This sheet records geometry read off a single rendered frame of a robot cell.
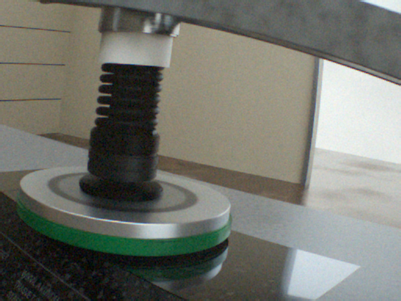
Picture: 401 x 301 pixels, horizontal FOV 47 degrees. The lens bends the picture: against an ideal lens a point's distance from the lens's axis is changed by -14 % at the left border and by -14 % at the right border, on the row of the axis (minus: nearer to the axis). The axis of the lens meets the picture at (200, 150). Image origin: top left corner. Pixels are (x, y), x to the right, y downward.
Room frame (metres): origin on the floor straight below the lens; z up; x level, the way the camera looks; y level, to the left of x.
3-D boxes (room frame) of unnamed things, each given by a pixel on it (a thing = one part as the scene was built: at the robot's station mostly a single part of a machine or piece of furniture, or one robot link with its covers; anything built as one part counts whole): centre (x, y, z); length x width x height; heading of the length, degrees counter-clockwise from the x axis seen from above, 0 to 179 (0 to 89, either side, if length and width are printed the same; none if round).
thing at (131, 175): (0.48, 0.07, 0.92); 0.07 x 0.07 x 0.01
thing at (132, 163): (0.48, 0.07, 0.93); 0.07 x 0.07 x 0.01
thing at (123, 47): (0.48, 0.07, 1.04); 0.07 x 0.07 x 0.04
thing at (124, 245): (0.48, 0.07, 0.89); 0.22 x 0.22 x 0.04
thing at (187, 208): (0.48, 0.07, 0.89); 0.21 x 0.21 x 0.01
